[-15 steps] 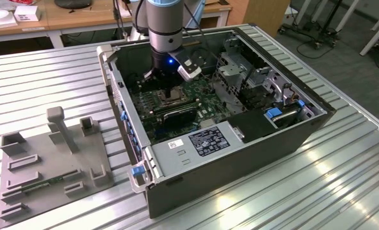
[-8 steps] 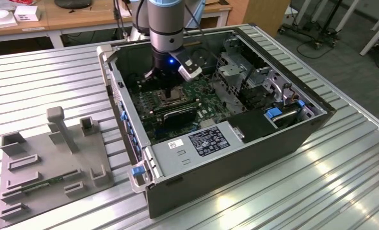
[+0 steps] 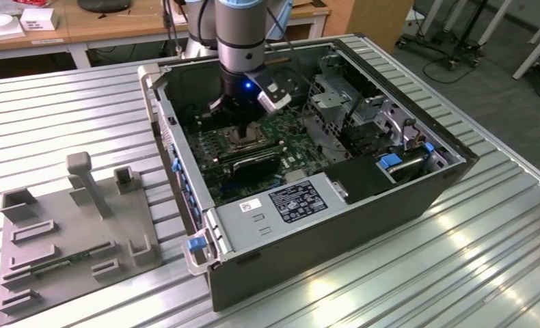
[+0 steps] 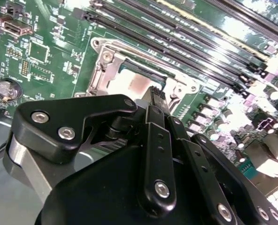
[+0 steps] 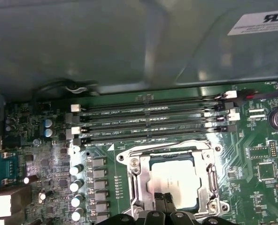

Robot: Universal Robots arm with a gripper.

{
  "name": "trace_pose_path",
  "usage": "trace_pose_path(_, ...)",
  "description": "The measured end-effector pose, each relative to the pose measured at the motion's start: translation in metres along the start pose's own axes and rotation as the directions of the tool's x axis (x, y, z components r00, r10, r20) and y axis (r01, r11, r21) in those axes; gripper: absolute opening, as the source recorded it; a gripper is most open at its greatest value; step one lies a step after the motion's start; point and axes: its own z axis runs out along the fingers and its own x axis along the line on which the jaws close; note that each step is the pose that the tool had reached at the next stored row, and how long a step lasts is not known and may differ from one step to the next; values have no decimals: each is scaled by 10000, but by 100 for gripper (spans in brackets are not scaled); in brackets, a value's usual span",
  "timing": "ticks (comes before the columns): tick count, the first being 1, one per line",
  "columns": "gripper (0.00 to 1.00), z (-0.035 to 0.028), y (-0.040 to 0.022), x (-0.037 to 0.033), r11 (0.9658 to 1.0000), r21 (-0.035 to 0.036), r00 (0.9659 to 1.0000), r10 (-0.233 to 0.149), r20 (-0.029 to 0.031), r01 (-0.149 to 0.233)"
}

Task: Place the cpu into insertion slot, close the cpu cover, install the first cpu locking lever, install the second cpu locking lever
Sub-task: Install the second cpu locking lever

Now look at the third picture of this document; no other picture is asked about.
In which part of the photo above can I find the silver CPU plate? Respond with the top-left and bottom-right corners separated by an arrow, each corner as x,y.
231,128 -> 262,147

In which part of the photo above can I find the metal socket cover frame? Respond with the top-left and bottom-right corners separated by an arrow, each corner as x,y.
222,121 -> 275,154

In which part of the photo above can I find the CPU socket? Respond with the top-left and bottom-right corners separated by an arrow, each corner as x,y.
219,120 -> 277,154

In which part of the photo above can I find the green RAM stick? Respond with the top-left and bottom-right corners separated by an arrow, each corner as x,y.
218,150 -> 281,167
215,145 -> 282,162
29,248 -> 94,275

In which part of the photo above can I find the black graphics card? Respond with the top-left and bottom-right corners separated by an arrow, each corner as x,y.
222,152 -> 293,187

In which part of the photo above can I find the green motherboard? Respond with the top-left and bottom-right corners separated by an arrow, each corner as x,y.
181,102 -> 345,202

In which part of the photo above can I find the grey metal drive cage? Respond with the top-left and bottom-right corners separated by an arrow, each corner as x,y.
302,53 -> 361,153

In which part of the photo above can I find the black plastic shroud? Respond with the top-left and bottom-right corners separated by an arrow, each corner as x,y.
323,157 -> 401,206

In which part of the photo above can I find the grey power supply unit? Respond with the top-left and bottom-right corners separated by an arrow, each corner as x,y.
206,170 -> 351,266

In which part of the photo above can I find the blue disk carrier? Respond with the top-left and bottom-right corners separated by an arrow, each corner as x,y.
374,152 -> 426,184

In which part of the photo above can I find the blue case latch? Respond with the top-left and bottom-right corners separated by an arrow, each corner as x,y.
185,236 -> 207,254

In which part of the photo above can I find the wooden cabinet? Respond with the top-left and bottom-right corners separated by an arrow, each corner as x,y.
345,0 -> 417,55

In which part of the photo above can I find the black round object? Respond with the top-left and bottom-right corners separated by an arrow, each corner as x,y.
77,0 -> 134,12

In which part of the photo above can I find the black open PC case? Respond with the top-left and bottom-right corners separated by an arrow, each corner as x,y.
137,32 -> 482,314

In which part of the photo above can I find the grey parts rack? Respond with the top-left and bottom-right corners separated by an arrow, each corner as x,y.
0,152 -> 163,325

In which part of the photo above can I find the white cardboard box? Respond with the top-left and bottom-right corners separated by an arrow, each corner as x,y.
19,8 -> 62,32

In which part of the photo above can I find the black wheeled stand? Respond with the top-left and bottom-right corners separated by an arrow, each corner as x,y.
394,0 -> 490,72

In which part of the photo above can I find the silver metal bracket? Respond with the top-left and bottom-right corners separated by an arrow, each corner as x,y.
355,95 -> 430,153

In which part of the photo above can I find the white table frame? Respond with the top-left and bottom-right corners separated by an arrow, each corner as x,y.
414,0 -> 514,47
510,0 -> 540,82

